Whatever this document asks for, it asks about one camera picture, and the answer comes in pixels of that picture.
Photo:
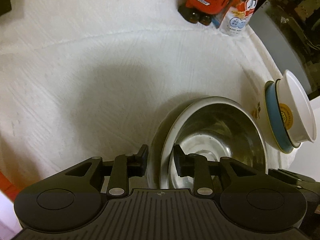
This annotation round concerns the white floral bowl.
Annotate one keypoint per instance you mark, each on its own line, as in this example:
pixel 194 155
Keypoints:
pixel 297 100

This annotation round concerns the stainless steel bowl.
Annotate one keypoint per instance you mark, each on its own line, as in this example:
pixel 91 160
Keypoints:
pixel 220 127

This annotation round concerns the white towel cloth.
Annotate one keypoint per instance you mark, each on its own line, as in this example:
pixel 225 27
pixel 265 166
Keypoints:
pixel 87 80

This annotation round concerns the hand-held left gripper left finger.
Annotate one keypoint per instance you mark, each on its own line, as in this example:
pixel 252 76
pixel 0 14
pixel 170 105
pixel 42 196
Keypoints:
pixel 140 165

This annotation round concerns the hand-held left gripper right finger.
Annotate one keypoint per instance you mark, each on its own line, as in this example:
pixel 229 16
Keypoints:
pixel 181 165

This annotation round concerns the red cereal bag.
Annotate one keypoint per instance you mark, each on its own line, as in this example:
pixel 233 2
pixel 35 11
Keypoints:
pixel 245 7

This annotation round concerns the cream bowl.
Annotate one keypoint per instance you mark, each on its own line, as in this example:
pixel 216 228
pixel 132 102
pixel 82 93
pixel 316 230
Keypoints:
pixel 260 127

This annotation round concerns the blue bowl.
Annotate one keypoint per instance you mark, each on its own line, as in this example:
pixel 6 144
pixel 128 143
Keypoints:
pixel 272 115

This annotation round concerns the red robot toy figure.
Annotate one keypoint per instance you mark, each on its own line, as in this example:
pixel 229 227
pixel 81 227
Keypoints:
pixel 207 0

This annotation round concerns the white microwave oven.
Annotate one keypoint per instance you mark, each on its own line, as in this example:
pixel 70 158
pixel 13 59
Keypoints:
pixel 295 25

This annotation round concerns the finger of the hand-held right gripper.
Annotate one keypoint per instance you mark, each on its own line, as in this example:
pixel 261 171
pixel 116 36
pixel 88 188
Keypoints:
pixel 285 175

